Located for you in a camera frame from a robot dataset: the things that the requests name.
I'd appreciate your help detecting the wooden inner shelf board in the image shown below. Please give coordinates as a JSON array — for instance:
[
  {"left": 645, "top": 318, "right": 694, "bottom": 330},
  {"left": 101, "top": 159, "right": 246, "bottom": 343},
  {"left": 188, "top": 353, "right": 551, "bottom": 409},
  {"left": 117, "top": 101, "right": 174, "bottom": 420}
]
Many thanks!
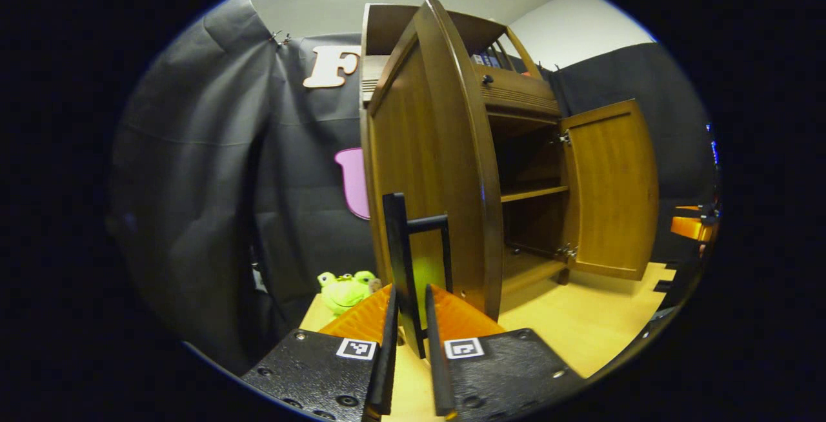
[{"left": 500, "top": 185, "right": 570, "bottom": 203}]

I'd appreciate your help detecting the black backdrop cloth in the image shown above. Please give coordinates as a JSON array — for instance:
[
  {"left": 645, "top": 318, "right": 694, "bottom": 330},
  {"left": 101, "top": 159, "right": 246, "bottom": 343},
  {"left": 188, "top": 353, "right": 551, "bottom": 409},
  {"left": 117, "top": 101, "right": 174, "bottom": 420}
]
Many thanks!
[{"left": 106, "top": 0, "right": 720, "bottom": 377}]

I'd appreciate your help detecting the black door handle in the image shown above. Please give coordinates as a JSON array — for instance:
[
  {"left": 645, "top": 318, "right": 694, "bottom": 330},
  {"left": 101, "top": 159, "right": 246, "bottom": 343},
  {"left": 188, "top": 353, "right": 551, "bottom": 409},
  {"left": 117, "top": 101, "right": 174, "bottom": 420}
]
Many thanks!
[{"left": 382, "top": 192, "right": 454, "bottom": 359}]

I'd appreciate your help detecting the wooden cabinet door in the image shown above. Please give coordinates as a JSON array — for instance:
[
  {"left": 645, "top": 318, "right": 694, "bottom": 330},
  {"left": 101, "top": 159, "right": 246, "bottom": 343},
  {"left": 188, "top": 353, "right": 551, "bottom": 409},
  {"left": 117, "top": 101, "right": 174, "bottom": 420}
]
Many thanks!
[
  {"left": 558, "top": 99, "right": 660, "bottom": 281},
  {"left": 360, "top": 0, "right": 505, "bottom": 358}
]

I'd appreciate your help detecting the wooden cabinet drawer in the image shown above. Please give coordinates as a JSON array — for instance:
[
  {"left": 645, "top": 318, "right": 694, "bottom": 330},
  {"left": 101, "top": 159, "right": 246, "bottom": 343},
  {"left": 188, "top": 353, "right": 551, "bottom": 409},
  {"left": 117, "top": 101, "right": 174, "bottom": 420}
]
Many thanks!
[{"left": 474, "top": 64, "right": 562, "bottom": 118}]

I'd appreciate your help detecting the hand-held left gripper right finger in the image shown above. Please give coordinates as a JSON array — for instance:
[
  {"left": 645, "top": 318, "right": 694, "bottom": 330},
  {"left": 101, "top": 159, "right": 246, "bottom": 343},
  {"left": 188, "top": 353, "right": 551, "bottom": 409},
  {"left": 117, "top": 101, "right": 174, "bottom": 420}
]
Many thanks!
[{"left": 424, "top": 283, "right": 585, "bottom": 419}]

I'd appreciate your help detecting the green frog plush toy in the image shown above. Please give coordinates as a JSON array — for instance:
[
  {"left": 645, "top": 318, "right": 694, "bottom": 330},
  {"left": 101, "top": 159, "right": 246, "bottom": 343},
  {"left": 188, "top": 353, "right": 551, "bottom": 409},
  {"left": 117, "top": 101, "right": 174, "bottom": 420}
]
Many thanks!
[{"left": 316, "top": 270, "right": 383, "bottom": 316}]

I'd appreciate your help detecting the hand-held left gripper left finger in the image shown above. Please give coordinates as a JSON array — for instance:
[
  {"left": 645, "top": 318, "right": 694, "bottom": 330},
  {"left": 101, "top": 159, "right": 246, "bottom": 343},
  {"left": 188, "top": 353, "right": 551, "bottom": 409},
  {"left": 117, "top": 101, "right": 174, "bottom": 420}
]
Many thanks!
[{"left": 242, "top": 283, "right": 399, "bottom": 422}]

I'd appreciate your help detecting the wooden double-door shoe cabinet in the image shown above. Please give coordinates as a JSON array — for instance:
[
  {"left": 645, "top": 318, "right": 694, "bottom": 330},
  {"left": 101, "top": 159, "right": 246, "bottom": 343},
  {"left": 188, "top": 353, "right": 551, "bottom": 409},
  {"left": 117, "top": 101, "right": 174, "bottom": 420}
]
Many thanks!
[{"left": 360, "top": 3, "right": 572, "bottom": 300}]

